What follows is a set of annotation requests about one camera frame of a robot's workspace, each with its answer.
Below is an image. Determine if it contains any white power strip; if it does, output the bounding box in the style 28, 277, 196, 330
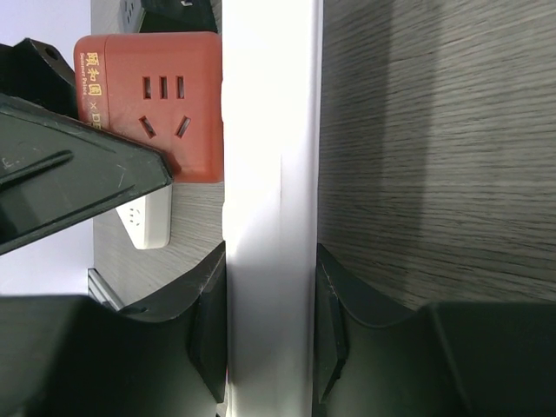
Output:
222, 1, 323, 416

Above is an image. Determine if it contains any white triangular socket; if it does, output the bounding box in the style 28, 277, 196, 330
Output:
116, 185, 172, 250

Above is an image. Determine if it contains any left aluminium frame post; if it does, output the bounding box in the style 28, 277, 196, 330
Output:
88, 268, 124, 311

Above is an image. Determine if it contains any black plug adapter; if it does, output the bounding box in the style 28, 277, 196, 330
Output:
136, 0, 218, 33

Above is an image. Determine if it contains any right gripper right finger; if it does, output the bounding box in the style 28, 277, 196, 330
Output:
313, 246, 555, 416

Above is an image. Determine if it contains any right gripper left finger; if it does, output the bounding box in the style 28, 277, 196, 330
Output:
1, 245, 227, 416

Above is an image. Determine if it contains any red-brown plug adapter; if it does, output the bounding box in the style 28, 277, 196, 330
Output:
74, 31, 224, 183

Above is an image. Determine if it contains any pink cube plug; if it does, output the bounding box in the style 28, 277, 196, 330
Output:
119, 0, 145, 33

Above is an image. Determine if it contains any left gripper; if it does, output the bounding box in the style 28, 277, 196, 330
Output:
1, 37, 173, 254

